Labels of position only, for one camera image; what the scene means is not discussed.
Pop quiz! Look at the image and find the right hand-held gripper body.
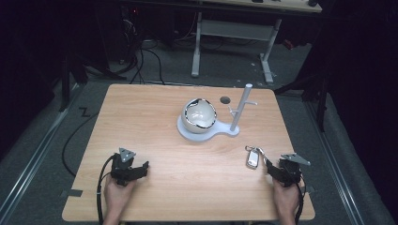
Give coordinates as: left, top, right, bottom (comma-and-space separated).
274, 152, 312, 188

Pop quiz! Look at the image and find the black floor cable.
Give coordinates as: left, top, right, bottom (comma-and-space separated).
61, 112, 100, 178

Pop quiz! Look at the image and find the white stand with pegs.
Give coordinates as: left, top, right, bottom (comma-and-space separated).
176, 82, 259, 143

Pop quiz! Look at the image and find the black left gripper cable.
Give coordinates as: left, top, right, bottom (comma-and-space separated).
96, 155, 116, 225

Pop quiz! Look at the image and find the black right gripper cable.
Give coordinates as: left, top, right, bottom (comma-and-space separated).
294, 175, 307, 225

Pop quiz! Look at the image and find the person's right hand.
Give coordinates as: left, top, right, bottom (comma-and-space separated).
272, 178, 304, 218

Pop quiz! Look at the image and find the black metal stand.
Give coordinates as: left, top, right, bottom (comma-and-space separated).
57, 54, 89, 113
273, 46, 331, 133

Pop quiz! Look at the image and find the silver car key fob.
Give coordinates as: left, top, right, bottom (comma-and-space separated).
245, 144, 268, 171

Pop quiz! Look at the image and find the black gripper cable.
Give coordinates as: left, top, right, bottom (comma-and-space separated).
96, 155, 116, 225
294, 175, 307, 225

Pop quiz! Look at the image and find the black tape strip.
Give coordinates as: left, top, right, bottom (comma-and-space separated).
59, 188, 84, 199

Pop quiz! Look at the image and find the white ceramic bowl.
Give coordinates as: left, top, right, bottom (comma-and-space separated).
180, 97, 218, 135

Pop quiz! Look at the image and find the dark computer tower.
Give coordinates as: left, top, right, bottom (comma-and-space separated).
99, 5, 143, 65

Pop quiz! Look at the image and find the bundle of black cables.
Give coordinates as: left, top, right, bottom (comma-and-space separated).
123, 12, 166, 86

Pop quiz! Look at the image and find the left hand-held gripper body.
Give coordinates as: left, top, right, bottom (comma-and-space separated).
110, 147, 145, 188

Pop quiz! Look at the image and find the metal floor rail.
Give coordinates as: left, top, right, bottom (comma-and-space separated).
0, 82, 82, 221
303, 100, 366, 225

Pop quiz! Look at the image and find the white metal frame desk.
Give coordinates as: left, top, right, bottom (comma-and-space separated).
190, 0, 323, 85

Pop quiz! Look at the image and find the person's left hand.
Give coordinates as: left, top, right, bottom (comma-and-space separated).
103, 176, 137, 218

